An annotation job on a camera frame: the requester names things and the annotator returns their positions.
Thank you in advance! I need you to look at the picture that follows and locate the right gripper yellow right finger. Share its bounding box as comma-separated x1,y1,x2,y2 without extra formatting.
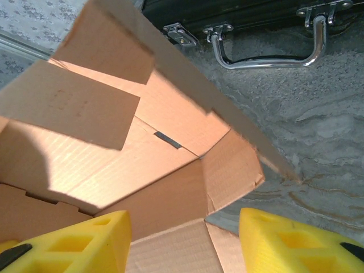
238,207,364,273

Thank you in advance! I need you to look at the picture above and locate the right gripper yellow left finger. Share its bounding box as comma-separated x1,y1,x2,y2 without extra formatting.
0,210,133,273

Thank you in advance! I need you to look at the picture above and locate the orange cardboard box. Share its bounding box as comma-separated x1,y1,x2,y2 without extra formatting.
0,0,303,273

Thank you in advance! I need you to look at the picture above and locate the aluminium corner post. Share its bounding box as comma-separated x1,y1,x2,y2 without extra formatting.
0,30,55,59

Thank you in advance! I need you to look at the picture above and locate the black case with metal handle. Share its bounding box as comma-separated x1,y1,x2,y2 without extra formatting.
140,0,355,69

